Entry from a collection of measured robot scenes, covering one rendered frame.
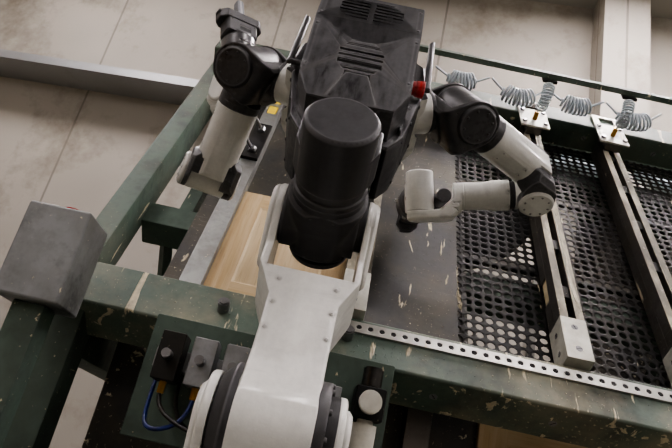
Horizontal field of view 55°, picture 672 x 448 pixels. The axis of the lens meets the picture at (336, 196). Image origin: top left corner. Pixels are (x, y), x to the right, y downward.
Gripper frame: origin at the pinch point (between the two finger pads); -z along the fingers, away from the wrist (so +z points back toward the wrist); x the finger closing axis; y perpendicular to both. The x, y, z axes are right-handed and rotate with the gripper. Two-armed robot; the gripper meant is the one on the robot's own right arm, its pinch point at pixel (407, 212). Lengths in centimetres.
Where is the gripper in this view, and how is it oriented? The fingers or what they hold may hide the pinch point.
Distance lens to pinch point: 176.1
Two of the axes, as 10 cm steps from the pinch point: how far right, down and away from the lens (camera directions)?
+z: 0.2, -1.8, -9.8
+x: 2.1, -9.6, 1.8
